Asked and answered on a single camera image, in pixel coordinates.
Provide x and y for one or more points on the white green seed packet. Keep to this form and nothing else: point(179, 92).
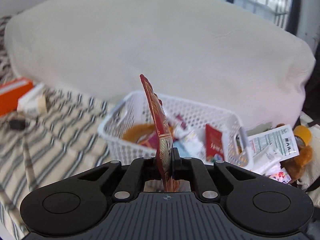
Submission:
point(281, 138)

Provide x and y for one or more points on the black backpack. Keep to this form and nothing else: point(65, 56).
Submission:
point(311, 103)

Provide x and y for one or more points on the large red snack packet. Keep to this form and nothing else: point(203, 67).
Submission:
point(165, 144)

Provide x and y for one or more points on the white box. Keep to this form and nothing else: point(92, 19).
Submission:
point(33, 103)

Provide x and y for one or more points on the large cream pillow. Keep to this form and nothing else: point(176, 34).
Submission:
point(209, 51)

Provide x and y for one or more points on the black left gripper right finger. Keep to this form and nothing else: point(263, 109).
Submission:
point(194, 171)

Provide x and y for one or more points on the white crimped snack packet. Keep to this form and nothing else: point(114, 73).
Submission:
point(188, 141)

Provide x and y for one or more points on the white perforated plastic basket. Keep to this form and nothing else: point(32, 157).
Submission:
point(188, 119)

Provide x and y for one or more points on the striped bed sheet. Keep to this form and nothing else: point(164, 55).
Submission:
point(52, 147)

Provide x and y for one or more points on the brown plush toy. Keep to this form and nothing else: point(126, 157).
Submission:
point(296, 166)

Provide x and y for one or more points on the white paper pouch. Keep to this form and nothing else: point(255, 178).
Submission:
point(266, 159)

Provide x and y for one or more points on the dark red box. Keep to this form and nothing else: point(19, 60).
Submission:
point(214, 146)

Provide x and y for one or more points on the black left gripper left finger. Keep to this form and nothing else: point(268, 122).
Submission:
point(133, 181)

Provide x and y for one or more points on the pink floral tissue pack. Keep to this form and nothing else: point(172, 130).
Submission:
point(282, 176)

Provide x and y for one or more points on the orange roll of tape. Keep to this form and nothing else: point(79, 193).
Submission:
point(302, 135)

